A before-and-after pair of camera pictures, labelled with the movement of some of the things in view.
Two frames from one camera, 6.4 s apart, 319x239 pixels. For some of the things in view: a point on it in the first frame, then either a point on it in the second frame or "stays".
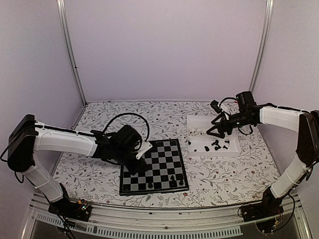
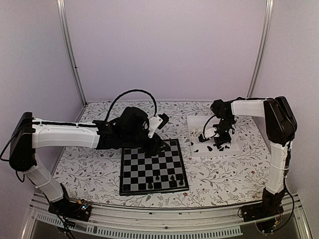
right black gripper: x=221 y=129 → x=223 y=140
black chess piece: x=173 y=183 stays
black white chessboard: x=165 y=172 stays
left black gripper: x=140 y=168 → x=155 y=146
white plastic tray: x=201 y=143 stays
